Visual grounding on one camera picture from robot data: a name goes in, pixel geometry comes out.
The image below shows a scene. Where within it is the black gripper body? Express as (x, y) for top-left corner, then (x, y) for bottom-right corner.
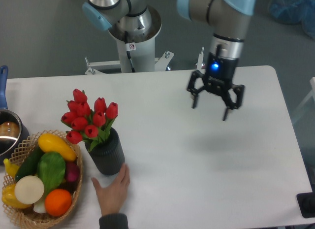
(200, 52), (239, 96)

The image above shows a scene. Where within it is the green cucumber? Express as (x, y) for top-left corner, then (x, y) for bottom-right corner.
(15, 146), (44, 182)

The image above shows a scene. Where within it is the purple red onion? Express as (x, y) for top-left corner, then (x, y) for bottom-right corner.
(64, 162), (80, 182)

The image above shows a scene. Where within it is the yellow bell pepper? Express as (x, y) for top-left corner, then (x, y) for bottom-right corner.
(2, 184), (32, 209)

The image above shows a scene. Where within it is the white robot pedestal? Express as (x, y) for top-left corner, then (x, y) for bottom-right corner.
(82, 2), (174, 73)

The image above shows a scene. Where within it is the orange fruit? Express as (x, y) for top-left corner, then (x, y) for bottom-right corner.
(44, 189), (72, 217)

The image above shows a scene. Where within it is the blue plastic bag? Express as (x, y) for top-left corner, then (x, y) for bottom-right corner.
(268, 0), (315, 39)

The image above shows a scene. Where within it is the woven wicker basket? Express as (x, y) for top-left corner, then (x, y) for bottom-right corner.
(2, 130), (83, 229)

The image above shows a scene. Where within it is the white leek stalk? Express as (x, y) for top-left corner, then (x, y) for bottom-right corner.
(33, 197), (47, 214)

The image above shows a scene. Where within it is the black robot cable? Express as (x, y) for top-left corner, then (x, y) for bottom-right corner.
(124, 31), (136, 73)

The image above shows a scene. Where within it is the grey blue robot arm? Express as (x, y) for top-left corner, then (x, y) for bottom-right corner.
(82, 0), (255, 113)

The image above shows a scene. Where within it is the dark grey sleeved forearm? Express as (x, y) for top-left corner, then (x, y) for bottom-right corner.
(99, 213), (129, 229)

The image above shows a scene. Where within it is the blue handled saucepan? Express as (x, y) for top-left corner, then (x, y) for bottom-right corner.
(0, 65), (29, 166)

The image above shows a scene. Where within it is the black device at edge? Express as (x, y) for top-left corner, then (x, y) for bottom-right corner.
(296, 192), (315, 218)

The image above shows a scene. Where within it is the red tulip bouquet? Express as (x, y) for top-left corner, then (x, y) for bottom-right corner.
(61, 89), (119, 152)

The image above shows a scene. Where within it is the green lettuce leaf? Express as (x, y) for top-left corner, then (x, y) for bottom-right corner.
(37, 152), (65, 196)

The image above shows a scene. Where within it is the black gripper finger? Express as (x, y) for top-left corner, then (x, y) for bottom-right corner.
(187, 70), (205, 109)
(221, 84), (246, 122)

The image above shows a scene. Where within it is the yellow squash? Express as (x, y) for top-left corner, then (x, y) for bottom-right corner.
(37, 133), (77, 162)

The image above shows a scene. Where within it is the dark grey ribbed vase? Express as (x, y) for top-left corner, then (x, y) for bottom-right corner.
(89, 128), (125, 176)

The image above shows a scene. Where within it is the yellow banana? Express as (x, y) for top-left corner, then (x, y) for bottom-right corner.
(3, 159), (20, 178)

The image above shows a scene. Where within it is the white round onion slice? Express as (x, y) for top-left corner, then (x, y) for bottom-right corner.
(14, 175), (44, 204)

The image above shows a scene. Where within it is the bare human hand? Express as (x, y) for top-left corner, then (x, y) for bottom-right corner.
(91, 163), (130, 216)

